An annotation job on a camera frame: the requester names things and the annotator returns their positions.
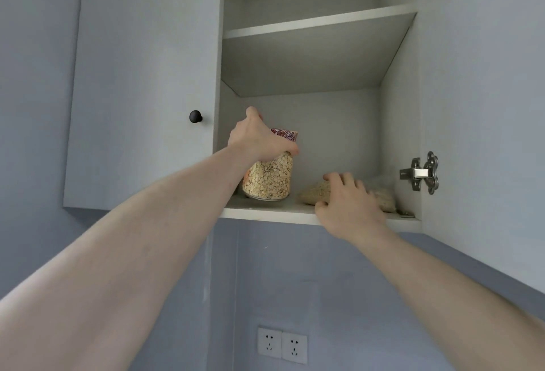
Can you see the person's right hand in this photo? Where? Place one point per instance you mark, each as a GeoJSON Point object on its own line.
{"type": "Point", "coordinates": [351, 211]}

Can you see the person's left hand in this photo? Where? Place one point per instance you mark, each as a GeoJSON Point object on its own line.
{"type": "Point", "coordinates": [253, 138]}

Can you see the person's left thumb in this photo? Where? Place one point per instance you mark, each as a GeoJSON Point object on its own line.
{"type": "Point", "coordinates": [290, 148]}

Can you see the person's right middle finger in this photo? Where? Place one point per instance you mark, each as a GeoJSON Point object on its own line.
{"type": "Point", "coordinates": [348, 180]}

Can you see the person's right thumb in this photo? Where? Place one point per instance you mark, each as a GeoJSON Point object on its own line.
{"type": "Point", "coordinates": [322, 208]}

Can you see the glass jar of oats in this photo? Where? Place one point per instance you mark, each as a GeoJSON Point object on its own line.
{"type": "Point", "coordinates": [268, 179]}

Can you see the person's right forearm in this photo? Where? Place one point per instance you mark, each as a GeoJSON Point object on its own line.
{"type": "Point", "coordinates": [443, 298]}

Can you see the person's left forearm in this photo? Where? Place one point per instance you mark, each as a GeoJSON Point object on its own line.
{"type": "Point", "coordinates": [127, 255]}

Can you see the clear plastic bag of oats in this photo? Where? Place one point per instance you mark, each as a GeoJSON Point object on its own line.
{"type": "Point", "coordinates": [313, 194]}

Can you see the metal cabinet door hinge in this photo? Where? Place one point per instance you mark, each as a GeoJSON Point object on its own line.
{"type": "Point", "coordinates": [423, 173]}

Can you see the white cabinet shelf board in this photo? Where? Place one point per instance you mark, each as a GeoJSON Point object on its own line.
{"type": "Point", "coordinates": [315, 55]}

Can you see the black round door knob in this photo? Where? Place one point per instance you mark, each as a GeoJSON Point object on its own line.
{"type": "Point", "coordinates": [196, 116]}

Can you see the open white cabinet door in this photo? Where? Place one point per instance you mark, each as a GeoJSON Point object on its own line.
{"type": "Point", "coordinates": [481, 106]}

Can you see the closed white cabinet door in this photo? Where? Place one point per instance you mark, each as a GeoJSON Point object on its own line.
{"type": "Point", "coordinates": [144, 64]}

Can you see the white wall cabinet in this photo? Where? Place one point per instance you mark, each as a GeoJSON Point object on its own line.
{"type": "Point", "coordinates": [332, 128]}

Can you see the white wall socket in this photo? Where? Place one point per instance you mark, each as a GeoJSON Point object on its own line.
{"type": "Point", "coordinates": [294, 348]}
{"type": "Point", "coordinates": [269, 342]}

